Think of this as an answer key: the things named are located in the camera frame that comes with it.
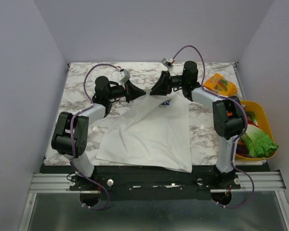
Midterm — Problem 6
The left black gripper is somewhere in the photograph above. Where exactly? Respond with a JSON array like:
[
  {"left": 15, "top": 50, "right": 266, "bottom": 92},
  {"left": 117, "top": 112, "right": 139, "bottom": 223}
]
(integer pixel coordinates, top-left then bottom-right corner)
[{"left": 106, "top": 79, "right": 146, "bottom": 103}]

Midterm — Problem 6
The white t-shirt with flower print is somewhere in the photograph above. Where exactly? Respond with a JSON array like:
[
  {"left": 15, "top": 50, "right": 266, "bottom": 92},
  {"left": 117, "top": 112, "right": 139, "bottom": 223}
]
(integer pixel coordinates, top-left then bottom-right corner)
[{"left": 96, "top": 92, "right": 192, "bottom": 173}]

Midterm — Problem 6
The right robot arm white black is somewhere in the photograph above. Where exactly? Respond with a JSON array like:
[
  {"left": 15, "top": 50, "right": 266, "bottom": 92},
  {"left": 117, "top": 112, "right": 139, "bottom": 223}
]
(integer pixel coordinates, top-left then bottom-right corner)
[{"left": 150, "top": 58, "right": 248, "bottom": 189}]

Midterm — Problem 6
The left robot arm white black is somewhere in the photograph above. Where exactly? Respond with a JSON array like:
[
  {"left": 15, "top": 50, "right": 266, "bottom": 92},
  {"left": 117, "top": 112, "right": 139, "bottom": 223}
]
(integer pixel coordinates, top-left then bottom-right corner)
[{"left": 51, "top": 76, "right": 146, "bottom": 190}]

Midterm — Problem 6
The orange candy bag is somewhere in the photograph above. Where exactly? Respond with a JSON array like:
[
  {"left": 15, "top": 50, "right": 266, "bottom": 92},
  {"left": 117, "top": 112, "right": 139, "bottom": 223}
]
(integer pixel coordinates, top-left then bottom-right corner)
[{"left": 204, "top": 73, "right": 237, "bottom": 97}]

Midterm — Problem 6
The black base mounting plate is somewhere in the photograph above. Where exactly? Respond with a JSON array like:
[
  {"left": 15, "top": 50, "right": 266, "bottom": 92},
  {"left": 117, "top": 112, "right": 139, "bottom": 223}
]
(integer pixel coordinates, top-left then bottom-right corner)
[{"left": 39, "top": 165, "right": 241, "bottom": 201}]

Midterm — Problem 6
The toy red chili pepper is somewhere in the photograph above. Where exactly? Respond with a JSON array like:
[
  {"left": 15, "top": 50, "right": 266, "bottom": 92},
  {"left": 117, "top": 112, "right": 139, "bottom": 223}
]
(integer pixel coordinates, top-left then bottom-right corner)
[{"left": 247, "top": 115, "right": 257, "bottom": 125}]

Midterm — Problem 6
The toy green onion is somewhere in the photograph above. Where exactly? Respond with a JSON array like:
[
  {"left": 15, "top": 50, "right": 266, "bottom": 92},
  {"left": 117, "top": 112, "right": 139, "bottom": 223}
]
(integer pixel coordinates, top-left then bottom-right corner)
[{"left": 245, "top": 111, "right": 257, "bottom": 121}]

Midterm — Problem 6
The yellow plastic basket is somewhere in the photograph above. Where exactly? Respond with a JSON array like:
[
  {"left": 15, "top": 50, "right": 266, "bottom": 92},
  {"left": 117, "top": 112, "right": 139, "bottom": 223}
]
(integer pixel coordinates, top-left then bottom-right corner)
[{"left": 236, "top": 101, "right": 276, "bottom": 161}]

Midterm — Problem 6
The toy purple eggplant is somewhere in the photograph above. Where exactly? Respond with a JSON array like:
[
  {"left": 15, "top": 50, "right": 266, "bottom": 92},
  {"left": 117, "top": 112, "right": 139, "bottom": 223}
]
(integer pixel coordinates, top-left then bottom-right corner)
[{"left": 236, "top": 145, "right": 251, "bottom": 158}]

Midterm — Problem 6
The toy napa cabbage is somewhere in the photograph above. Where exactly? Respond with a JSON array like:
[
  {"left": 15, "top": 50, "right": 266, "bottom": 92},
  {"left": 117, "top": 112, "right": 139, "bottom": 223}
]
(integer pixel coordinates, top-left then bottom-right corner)
[{"left": 241, "top": 124, "right": 279, "bottom": 158}]

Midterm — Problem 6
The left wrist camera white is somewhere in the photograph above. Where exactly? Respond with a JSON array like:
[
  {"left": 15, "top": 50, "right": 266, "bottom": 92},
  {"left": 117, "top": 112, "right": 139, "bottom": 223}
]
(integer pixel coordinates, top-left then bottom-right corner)
[{"left": 116, "top": 66, "right": 131, "bottom": 85}]

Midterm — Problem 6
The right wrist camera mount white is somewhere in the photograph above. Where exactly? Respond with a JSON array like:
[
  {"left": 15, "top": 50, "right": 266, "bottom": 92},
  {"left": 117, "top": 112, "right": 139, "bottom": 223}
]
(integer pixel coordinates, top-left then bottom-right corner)
[{"left": 161, "top": 58, "right": 174, "bottom": 75}]

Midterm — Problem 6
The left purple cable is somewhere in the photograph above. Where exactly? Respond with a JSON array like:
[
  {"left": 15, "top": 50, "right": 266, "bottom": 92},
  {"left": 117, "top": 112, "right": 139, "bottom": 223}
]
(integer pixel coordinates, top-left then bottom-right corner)
[{"left": 71, "top": 63, "right": 121, "bottom": 210}]

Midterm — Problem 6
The purple cable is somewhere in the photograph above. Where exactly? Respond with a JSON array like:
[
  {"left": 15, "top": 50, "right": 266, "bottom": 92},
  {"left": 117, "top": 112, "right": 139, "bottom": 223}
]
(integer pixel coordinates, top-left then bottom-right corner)
[
  {"left": 171, "top": 45, "right": 255, "bottom": 209},
  {"left": 71, "top": 63, "right": 121, "bottom": 210}
]

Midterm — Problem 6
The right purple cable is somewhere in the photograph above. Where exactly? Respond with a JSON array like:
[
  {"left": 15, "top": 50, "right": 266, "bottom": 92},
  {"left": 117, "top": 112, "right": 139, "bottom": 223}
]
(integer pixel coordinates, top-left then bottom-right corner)
[{"left": 171, "top": 45, "right": 255, "bottom": 209}]

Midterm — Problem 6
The aluminium rail frame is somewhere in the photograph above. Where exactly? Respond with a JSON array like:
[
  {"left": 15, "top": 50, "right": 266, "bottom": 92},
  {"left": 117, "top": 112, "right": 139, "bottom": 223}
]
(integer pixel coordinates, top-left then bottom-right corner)
[{"left": 19, "top": 171, "right": 289, "bottom": 231}]

